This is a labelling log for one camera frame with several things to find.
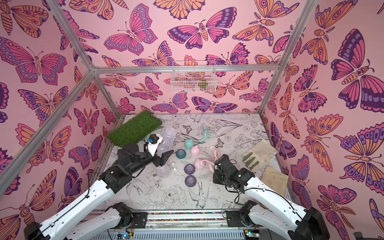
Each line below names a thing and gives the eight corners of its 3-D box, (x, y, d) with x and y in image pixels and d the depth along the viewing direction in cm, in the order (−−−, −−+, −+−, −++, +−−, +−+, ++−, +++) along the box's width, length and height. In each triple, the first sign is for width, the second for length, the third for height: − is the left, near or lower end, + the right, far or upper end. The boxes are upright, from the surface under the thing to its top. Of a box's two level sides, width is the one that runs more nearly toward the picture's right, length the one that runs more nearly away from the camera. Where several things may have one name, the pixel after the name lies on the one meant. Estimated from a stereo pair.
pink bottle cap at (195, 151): (194, 158, 97) (194, 155, 94) (189, 152, 100) (189, 149, 97) (201, 153, 100) (201, 150, 97) (196, 147, 103) (196, 144, 99)
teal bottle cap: (184, 149, 101) (184, 146, 99) (185, 142, 105) (184, 139, 103) (193, 149, 101) (193, 146, 99) (193, 142, 105) (193, 139, 103)
